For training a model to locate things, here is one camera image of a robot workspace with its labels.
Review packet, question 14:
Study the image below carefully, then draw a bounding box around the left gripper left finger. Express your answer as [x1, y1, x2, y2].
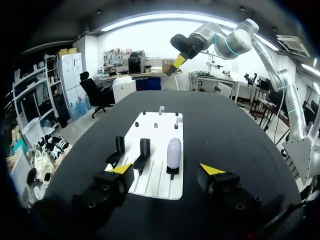
[71, 163, 135, 226]

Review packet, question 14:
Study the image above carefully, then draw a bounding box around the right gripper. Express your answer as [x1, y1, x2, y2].
[165, 33, 201, 78]

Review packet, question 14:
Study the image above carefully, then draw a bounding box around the white plate with black stands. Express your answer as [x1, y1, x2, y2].
[104, 111, 185, 201]

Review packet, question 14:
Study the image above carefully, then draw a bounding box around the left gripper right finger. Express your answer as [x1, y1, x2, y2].
[196, 163, 264, 221]

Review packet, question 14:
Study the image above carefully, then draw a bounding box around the white earbud case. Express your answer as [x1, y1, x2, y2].
[166, 137, 182, 171]

